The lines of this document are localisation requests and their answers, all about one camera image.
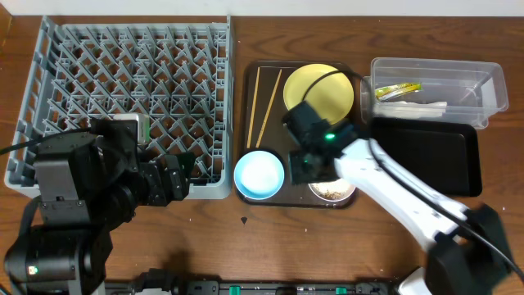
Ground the white bowl with food scraps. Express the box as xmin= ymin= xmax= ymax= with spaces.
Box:
xmin=309 ymin=179 xmax=356 ymax=202

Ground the wooden chopstick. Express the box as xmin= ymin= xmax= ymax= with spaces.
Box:
xmin=246 ymin=67 xmax=260 ymax=149
xmin=255 ymin=69 xmax=282 ymax=148

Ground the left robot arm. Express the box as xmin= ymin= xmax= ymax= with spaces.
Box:
xmin=4 ymin=119 xmax=196 ymax=294

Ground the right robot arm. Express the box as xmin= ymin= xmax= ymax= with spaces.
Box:
xmin=282 ymin=102 xmax=523 ymax=294

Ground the grey plastic dishwasher rack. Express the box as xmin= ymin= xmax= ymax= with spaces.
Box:
xmin=4 ymin=17 xmax=234 ymax=200

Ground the black waste tray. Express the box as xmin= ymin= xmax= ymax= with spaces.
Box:
xmin=371 ymin=117 xmax=483 ymax=197

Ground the clear plastic waste bin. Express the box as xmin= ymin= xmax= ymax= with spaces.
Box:
xmin=360 ymin=57 xmax=508 ymax=129

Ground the light blue bowl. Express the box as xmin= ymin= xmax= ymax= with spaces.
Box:
xmin=233 ymin=150 xmax=285 ymax=200

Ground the yellow round plate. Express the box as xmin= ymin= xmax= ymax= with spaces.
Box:
xmin=283 ymin=64 xmax=354 ymax=125

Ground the dark brown serving tray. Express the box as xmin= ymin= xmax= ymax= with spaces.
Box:
xmin=238 ymin=61 xmax=356 ymax=209

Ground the green yellow wrapper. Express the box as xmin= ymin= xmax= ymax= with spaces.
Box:
xmin=375 ymin=83 xmax=423 ymax=102

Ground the white paper napkin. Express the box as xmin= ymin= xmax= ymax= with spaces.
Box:
xmin=373 ymin=101 xmax=447 ymax=120

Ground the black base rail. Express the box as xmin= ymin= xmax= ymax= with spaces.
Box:
xmin=104 ymin=269 xmax=393 ymax=295

